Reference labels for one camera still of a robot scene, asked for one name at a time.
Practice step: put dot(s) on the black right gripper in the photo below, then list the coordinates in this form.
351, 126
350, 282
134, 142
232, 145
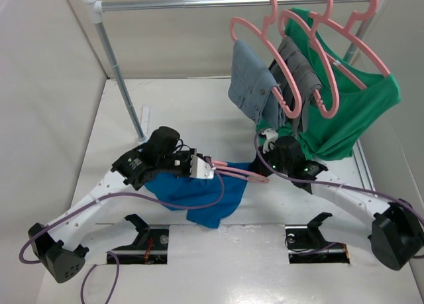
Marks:
260, 169

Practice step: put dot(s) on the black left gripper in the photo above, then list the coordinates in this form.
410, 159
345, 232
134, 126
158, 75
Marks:
188, 155

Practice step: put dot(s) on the blue t shirt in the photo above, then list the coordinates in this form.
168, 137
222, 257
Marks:
200, 195

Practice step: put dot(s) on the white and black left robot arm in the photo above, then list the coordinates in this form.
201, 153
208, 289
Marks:
64, 244

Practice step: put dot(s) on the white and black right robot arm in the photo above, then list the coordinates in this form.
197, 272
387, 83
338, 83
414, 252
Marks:
396, 228

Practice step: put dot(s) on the green t shirt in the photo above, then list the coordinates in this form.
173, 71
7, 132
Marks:
363, 98

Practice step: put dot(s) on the pink hanger with green shirt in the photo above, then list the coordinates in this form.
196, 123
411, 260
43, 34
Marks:
354, 30

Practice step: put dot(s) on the folded blue denim garment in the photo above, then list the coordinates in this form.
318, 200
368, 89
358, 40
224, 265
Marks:
251, 87

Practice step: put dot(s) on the folded grey garment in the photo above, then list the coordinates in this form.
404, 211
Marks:
305, 78

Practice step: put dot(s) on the metal clothes rack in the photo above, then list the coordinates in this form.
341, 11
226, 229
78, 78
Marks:
95, 9

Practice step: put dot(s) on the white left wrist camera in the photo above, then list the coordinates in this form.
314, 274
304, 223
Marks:
200, 169

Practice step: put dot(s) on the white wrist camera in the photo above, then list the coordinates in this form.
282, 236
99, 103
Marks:
200, 169
269, 136

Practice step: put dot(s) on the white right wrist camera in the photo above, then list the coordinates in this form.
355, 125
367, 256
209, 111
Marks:
269, 136

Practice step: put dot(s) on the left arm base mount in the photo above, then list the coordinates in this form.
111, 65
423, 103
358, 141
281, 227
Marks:
150, 246

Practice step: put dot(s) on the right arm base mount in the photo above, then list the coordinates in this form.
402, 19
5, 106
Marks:
307, 245

